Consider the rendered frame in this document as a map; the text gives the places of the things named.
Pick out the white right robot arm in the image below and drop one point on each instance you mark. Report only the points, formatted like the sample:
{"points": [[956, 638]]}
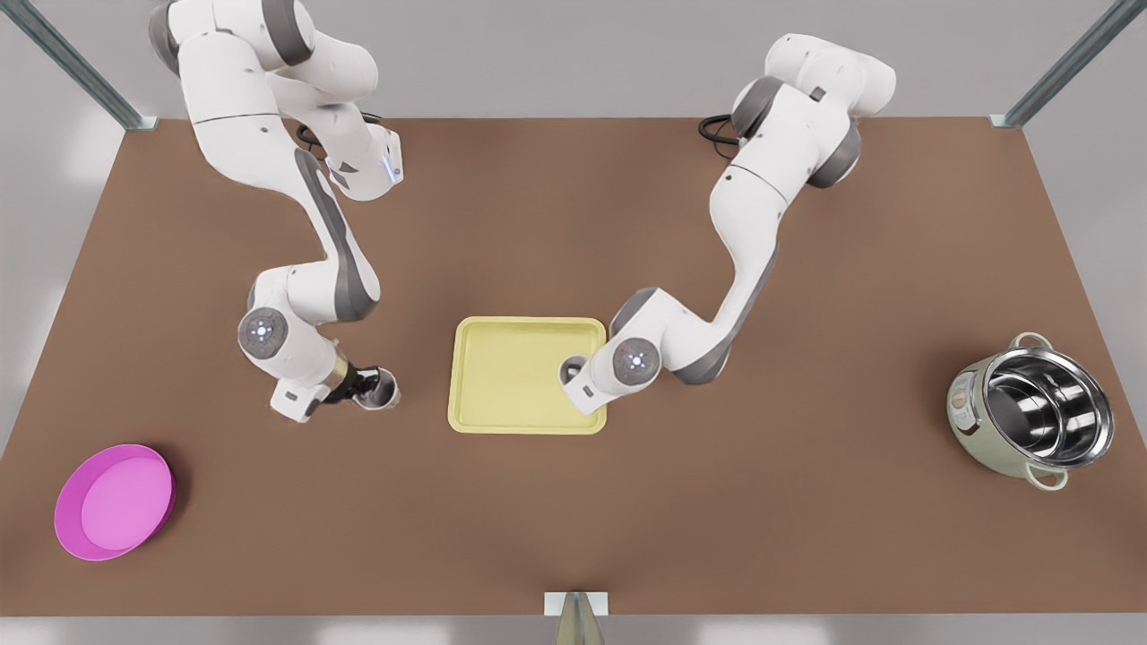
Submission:
{"points": [[235, 98]]}

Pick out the yellow square tray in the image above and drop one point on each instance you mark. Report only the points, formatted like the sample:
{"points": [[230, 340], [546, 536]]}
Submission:
{"points": [[511, 376]]}

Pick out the silver frame post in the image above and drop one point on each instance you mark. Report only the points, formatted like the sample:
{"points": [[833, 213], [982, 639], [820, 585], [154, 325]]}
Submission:
{"points": [[72, 64], [1066, 64], [576, 618]]}

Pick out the white IKEA cup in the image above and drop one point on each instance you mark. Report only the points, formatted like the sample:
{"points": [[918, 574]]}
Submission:
{"points": [[380, 392]]}

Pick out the pale green steel pot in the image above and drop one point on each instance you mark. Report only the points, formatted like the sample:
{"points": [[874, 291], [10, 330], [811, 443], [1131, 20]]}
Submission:
{"points": [[1039, 412]]}

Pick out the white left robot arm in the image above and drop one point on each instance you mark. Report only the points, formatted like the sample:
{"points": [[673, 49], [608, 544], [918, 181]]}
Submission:
{"points": [[762, 188]]}

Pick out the pink round bowl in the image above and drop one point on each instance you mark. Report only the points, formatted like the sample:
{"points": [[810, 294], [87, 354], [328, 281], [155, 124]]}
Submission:
{"points": [[115, 503]]}

